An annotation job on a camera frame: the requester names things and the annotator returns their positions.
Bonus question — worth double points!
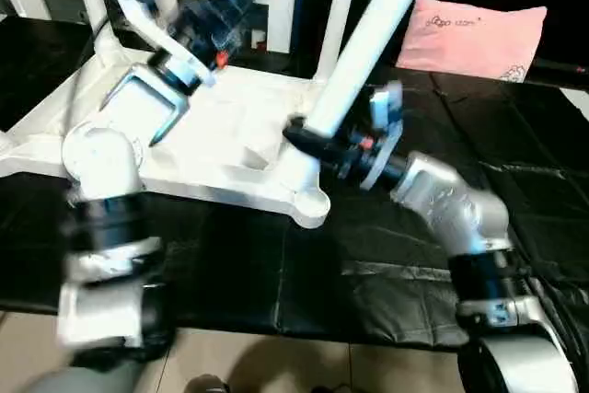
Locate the white plastic table top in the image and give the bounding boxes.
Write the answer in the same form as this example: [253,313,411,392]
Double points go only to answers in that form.
[0,43,330,228]

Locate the pink pillow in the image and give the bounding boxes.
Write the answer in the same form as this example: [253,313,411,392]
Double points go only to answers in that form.
[396,0,549,82]

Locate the dark robot foot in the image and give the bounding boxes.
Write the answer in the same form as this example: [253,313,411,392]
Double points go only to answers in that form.
[184,375,233,393]

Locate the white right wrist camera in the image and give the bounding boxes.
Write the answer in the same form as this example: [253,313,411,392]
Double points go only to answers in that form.
[364,80,408,190]

